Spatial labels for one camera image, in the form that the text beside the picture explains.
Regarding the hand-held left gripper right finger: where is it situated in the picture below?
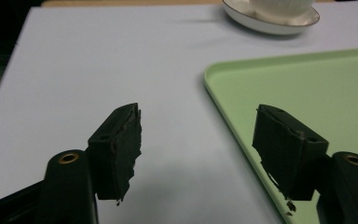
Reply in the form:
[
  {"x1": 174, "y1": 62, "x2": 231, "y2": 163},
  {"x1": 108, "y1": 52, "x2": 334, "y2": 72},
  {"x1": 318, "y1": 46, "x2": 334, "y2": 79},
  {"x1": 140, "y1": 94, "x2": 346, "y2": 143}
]
[{"x1": 252, "y1": 104, "x2": 330, "y2": 202}]

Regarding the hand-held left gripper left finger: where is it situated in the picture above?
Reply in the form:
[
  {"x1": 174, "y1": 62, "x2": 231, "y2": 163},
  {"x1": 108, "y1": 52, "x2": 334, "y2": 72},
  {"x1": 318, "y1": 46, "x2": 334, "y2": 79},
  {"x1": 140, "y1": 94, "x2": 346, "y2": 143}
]
[{"x1": 87, "y1": 103, "x2": 143, "y2": 203}]

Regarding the white ribbed cup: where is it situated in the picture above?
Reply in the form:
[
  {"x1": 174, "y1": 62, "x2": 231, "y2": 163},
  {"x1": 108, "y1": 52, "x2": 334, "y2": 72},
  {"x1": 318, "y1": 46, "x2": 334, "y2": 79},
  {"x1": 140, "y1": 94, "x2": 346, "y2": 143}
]
[{"x1": 249, "y1": 0, "x2": 315, "y2": 18}]

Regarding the white saucer with gold rim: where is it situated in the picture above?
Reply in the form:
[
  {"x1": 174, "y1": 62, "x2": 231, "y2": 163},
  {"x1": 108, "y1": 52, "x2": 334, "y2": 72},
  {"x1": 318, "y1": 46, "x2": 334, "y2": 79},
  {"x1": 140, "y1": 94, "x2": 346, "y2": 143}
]
[{"x1": 222, "y1": 0, "x2": 321, "y2": 35}]

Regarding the light green tray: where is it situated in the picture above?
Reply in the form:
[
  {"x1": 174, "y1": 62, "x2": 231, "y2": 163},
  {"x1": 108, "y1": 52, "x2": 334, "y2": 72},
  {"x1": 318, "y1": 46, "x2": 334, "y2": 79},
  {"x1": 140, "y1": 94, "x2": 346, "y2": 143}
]
[{"x1": 202, "y1": 47, "x2": 358, "y2": 224}]

